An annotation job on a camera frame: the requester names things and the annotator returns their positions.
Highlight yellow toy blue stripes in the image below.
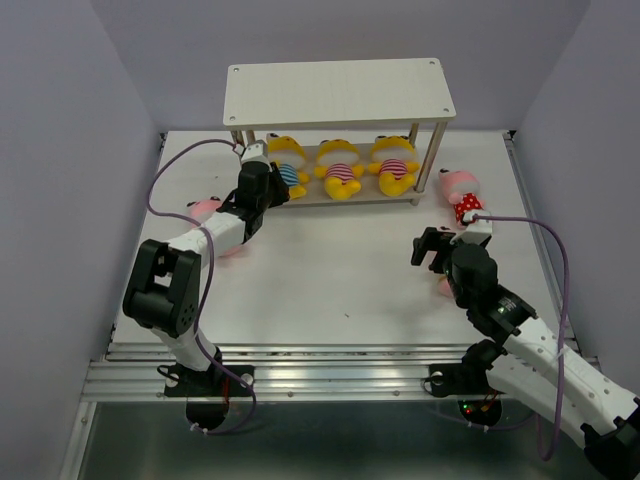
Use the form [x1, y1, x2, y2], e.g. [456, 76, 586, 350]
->
[266, 132, 310, 200]

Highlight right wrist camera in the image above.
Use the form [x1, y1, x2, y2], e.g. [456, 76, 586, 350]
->
[460, 219, 493, 246]

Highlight pink toy red polka-dot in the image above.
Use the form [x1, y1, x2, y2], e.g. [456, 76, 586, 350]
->
[438, 168, 485, 227]

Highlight pink toy orange stripes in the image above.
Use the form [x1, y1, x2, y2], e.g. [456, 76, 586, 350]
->
[438, 276, 453, 298]

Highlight yellow toy pink stripes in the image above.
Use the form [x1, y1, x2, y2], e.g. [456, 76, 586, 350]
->
[313, 139, 364, 201]
[368, 135, 420, 197]

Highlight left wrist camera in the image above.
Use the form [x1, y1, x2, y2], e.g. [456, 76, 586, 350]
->
[241, 140, 269, 164]

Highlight aluminium rail frame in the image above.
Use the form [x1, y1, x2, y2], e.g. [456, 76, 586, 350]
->
[82, 342, 601, 404]

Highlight white two-tier shelf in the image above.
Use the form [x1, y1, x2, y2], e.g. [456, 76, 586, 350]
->
[223, 58, 456, 205]

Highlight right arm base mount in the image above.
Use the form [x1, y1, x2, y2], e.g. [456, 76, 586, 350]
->
[421, 363, 503, 430]

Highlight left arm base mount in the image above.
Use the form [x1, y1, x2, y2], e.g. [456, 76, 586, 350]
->
[156, 363, 251, 435]

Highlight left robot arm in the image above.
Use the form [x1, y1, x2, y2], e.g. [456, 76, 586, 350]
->
[123, 160, 289, 394]

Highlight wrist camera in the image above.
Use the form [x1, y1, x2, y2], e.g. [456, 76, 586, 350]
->
[460, 219, 493, 246]
[241, 140, 269, 164]

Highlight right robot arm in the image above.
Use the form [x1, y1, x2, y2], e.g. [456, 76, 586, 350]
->
[411, 227, 639, 479]

